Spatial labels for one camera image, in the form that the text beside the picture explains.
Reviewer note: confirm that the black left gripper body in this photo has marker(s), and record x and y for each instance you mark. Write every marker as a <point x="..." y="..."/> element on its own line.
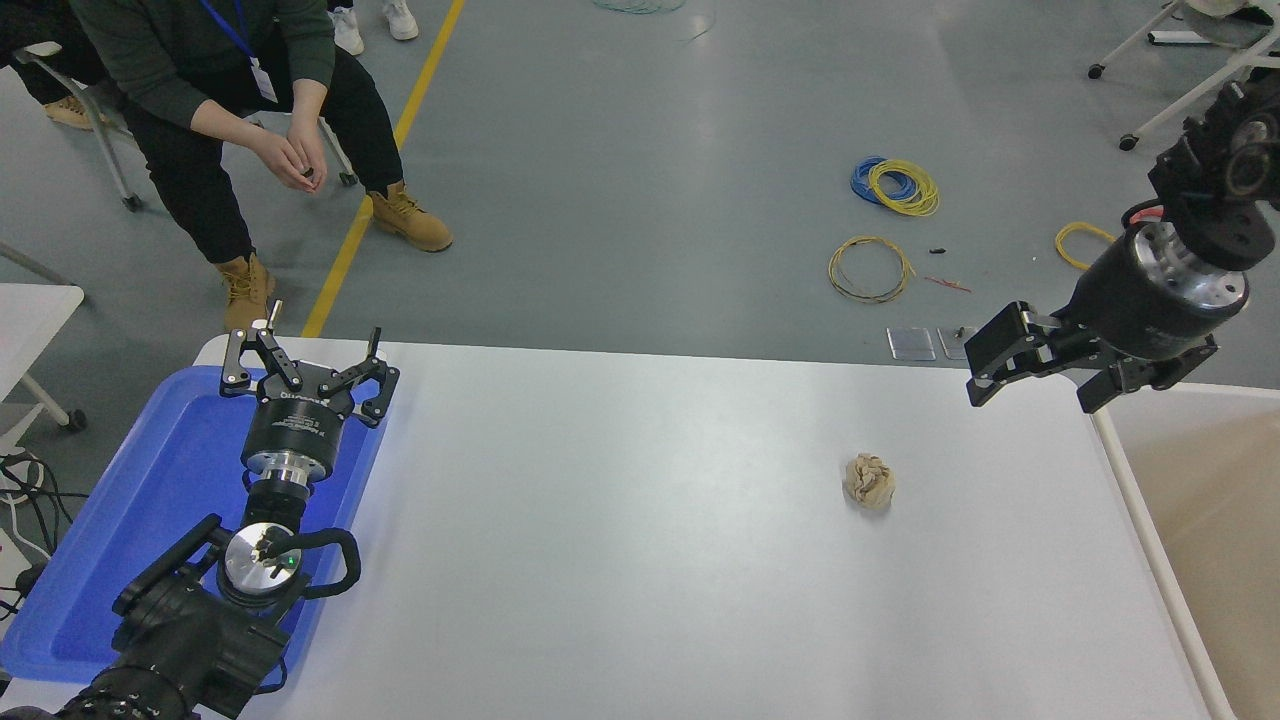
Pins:
<point x="295" y="425"/>

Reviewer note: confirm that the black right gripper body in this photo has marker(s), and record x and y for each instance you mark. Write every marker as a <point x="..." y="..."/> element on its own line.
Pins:
<point x="1140" y="300"/>

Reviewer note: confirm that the tan paper ball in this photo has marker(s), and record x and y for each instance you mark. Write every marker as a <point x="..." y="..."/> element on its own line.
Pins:
<point x="868" y="482"/>

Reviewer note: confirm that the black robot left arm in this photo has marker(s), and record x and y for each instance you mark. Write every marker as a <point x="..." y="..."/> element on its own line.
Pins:
<point x="190" y="640"/>

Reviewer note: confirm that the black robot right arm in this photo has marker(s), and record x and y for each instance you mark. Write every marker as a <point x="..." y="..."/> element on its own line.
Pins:
<point x="1215" y="180"/>

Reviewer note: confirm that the person's left forearm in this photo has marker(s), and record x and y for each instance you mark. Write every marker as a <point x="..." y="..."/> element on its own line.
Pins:
<point x="308" y="100"/>

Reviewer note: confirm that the person's right forearm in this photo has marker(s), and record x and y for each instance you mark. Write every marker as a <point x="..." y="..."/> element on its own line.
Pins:
<point x="225" y="125"/>

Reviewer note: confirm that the person's right hand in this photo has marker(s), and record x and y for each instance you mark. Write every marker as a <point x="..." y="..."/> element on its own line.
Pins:
<point x="285" y="160"/>

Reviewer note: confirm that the person's left hand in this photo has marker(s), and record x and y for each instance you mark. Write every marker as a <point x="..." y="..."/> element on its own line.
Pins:
<point x="312" y="140"/>

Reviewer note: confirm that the clear plastic plate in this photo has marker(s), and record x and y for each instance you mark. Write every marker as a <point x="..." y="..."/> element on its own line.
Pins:
<point x="911" y="344"/>
<point x="955" y="345"/>

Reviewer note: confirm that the large pale bin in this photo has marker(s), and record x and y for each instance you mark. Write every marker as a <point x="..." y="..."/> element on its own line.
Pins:
<point x="1200" y="520"/>

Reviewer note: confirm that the blue plastic tray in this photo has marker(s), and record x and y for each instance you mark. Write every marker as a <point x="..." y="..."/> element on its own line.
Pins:
<point x="150" y="500"/>

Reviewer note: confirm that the white side table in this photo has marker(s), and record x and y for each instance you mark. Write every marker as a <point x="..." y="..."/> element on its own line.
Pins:
<point x="30" y="320"/>

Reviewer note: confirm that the grey metal leg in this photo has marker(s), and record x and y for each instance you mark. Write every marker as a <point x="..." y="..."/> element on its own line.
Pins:
<point x="30" y="263"/>

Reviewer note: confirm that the grey wheeled chair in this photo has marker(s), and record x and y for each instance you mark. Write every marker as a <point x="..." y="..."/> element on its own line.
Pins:
<point x="108" y="150"/>

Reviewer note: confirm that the white id badge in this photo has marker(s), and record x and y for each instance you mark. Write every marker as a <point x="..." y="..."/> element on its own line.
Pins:
<point x="264" y="82"/>

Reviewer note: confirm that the white power strip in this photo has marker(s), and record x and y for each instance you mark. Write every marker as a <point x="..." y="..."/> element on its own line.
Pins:
<point x="12" y="565"/>

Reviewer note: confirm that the person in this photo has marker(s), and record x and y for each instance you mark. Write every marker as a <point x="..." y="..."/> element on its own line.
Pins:
<point x="160" y="60"/>
<point x="40" y="60"/>
<point x="345" y="30"/>

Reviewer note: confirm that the white wheeled furniture frame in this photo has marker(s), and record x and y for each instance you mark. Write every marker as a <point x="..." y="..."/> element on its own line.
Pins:
<point x="1185" y="95"/>

